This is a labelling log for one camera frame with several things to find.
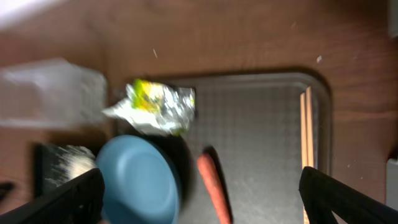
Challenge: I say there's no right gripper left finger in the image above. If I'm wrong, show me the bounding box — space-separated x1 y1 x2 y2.
1 168 104 224

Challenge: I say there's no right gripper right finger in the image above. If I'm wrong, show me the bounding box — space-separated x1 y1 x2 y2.
299 166 397 224

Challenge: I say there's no pile of white rice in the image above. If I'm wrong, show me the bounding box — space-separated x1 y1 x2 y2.
43 145 96 187

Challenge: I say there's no dark blue plate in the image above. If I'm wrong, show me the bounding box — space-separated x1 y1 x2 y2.
96 135 181 224

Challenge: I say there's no black plastic tray bin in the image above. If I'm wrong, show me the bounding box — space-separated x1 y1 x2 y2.
32 143 96 198

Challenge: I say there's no right wooden chopstick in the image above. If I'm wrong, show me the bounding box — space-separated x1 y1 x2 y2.
305 86 314 167

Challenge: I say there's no wooden chopstick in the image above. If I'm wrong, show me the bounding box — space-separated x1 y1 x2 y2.
299 92 309 224
305 86 314 167

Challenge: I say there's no dark brown serving tray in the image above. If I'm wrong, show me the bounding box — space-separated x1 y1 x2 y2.
159 72 331 223

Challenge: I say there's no left wooden chopstick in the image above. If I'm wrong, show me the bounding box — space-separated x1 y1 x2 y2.
299 92 309 224

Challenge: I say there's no clear plastic bin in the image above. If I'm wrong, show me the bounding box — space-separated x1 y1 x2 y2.
1 59 108 129

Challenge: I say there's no orange carrot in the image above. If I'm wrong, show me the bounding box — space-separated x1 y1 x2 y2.
197 153 232 224

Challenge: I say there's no yellow green snack wrapper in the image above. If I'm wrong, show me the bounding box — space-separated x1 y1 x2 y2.
126 79 196 136

